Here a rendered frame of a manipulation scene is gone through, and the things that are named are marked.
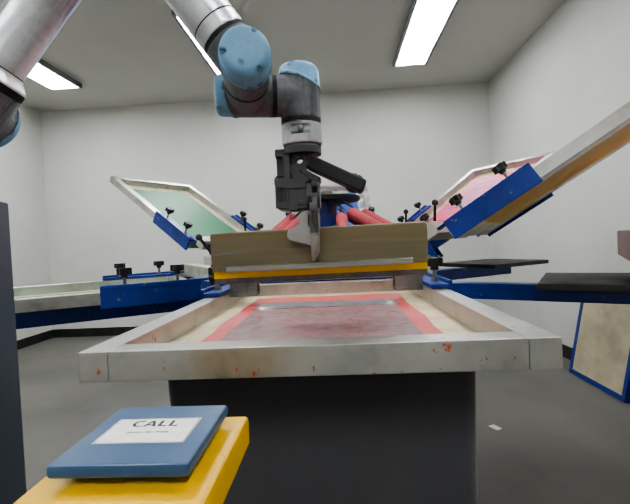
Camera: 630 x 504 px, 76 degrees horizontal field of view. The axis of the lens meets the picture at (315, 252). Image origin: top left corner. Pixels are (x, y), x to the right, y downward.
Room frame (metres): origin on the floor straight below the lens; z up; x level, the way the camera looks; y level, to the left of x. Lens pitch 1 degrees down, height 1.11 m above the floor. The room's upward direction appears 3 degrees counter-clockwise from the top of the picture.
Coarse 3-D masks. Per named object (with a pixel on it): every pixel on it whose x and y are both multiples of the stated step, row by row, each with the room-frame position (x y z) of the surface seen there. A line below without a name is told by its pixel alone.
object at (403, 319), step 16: (400, 304) 0.97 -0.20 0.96; (336, 320) 0.81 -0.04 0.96; (352, 320) 0.80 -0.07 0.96; (368, 320) 0.79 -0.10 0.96; (384, 320) 0.78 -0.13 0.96; (400, 320) 0.78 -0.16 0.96; (416, 320) 0.77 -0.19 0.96; (320, 336) 0.68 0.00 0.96; (336, 336) 0.67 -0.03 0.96; (352, 336) 0.67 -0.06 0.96
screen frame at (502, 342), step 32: (288, 288) 1.24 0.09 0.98; (320, 288) 1.23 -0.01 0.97; (352, 288) 1.23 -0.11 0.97; (384, 288) 1.22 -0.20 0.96; (160, 320) 0.70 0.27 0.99; (192, 320) 0.79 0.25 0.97; (480, 320) 0.63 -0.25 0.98; (512, 320) 0.57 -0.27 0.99; (96, 352) 0.50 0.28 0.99; (128, 352) 0.50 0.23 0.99; (160, 352) 0.49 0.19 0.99; (192, 352) 0.49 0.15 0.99; (224, 352) 0.49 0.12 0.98; (256, 352) 0.49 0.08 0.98; (288, 352) 0.49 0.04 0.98; (320, 352) 0.48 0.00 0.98; (352, 352) 0.48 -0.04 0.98; (384, 352) 0.48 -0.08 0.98; (416, 352) 0.48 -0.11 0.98; (448, 352) 0.48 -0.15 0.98; (480, 352) 0.47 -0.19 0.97; (512, 352) 0.47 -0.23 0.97; (544, 352) 0.47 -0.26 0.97
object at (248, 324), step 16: (256, 304) 1.08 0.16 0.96; (240, 320) 0.86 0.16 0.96; (256, 320) 0.85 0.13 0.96; (272, 320) 0.84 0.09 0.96; (288, 320) 0.83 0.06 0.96; (304, 320) 0.82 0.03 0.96; (320, 320) 0.81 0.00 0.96; (208, 336) 0.72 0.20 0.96; (224, 336) 0.71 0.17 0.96; (240, 336) 0.70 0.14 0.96; (256, 336) 0.70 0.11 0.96; (272, 336) 0.69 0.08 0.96; (288, 336) 0.69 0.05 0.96; (304, 336) 0.68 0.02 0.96
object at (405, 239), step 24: (216, 240) 0.77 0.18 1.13; (240, 240) 0.77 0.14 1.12; (264, 240) 0.76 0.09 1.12; (288, 240) 0.76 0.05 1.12; (336, 240) 0.76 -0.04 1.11; (360, 240) 0.75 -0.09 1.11; (384, 240) 0.75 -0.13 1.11; (408, 240) 0.75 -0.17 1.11; (216, 264) 0.77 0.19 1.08; (240, 264) 0.77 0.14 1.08; (264, 264) 0.77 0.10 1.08
